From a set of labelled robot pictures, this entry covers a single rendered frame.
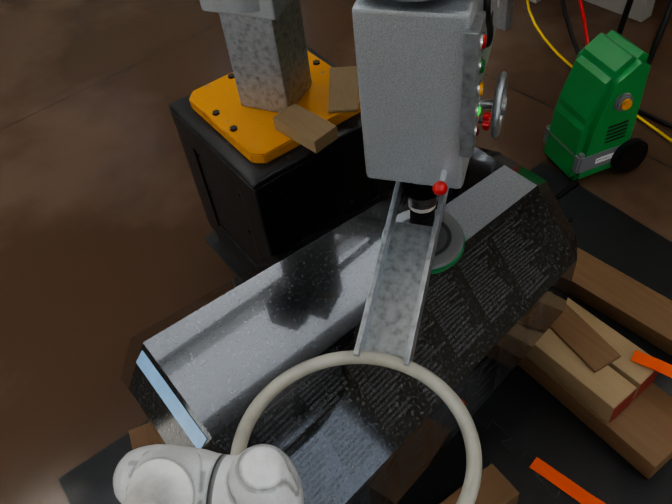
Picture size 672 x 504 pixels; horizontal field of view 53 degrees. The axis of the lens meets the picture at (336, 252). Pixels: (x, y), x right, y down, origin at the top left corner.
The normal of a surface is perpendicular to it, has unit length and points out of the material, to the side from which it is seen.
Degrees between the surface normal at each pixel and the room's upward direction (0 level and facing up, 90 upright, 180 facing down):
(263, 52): 90
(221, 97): 0
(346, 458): 45
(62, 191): 0
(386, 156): 90
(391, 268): 16
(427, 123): 90
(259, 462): 8
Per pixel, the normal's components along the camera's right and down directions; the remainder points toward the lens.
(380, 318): -0.18, -0.44
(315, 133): -0.10, -0.66
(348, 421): 0.39, -0.10
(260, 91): -0.40, 0.71
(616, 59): -0.59, -0.36
